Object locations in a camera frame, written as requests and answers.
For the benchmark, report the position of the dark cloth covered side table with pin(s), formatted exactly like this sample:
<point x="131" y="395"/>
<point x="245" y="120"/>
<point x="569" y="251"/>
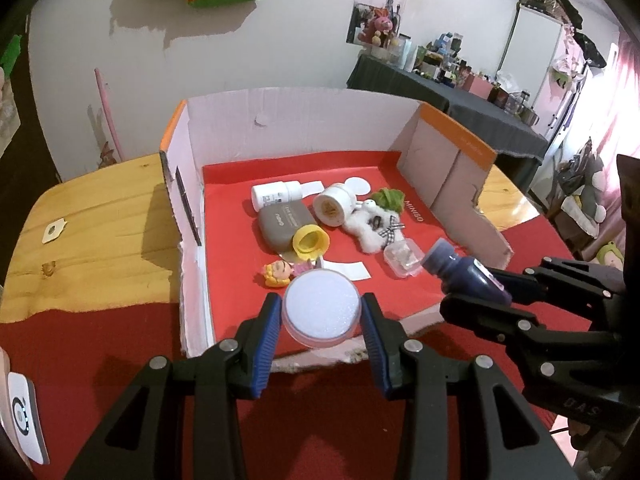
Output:
<point x="520" y="150"/>

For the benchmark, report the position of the grey earbud case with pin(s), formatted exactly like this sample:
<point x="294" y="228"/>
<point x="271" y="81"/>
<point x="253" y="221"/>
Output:
<point x="279" y="222"/>

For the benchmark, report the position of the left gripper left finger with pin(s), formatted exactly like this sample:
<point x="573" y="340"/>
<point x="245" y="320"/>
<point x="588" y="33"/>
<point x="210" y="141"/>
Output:
<point x="141" y="436"/>

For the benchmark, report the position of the small paper sticker on table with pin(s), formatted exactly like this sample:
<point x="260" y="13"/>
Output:
<point x="53" y="230"/>

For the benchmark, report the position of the white bottle with barcode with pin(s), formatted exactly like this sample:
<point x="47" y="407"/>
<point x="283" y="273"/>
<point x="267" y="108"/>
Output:
<point x="277" y="192"/>

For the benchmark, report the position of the round white cream jar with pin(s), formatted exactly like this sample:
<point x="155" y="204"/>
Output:
<point x="321" y="308"/>

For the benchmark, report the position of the white fluffy bunny scrunchie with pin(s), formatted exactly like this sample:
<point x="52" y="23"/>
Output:
<point x="374" y="227"/>

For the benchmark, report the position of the red table cloth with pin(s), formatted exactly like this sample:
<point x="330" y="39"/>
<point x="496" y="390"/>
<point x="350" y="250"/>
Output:
<point x="115" y="401"/>

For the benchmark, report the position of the clear small plastic box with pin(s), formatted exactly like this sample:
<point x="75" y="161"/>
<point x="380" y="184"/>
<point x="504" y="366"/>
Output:
<point x="404" y="257"/>

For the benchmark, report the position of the small cartoon doll figure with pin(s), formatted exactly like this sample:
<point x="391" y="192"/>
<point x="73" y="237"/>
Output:
<point x="280" y="273"/>

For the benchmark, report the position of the white cabinet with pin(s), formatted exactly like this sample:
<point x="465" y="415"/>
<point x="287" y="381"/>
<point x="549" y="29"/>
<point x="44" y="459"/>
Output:
<point x="542" y="61"/>

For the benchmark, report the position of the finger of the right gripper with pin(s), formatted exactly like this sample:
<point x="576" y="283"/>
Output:
<point x="555" y="280"/>
<point x="536" y="351"/>

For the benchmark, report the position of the purple small bottle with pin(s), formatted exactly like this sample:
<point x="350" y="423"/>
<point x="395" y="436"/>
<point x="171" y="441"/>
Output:
<point x="463" y="275"/>

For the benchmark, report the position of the pink bunny plush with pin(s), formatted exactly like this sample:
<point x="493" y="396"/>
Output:
<point x="375" y="25"/>

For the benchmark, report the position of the yellow cap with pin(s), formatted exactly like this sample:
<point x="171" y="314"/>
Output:
<point x="310" y="242"/>

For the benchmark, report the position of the cardboard box with red bottom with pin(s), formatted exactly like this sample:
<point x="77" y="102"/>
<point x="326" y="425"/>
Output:
<point x="217" y="147"/>

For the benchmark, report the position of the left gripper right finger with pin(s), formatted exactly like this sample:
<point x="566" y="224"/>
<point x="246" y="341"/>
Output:
<point x="500" y="437"/>

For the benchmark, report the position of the white tag with black logo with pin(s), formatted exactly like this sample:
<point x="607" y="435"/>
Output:
<point x="25" y="418"/>

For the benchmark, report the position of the pink stick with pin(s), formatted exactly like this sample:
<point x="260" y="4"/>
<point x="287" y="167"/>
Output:
<point x="107" y="112"/>

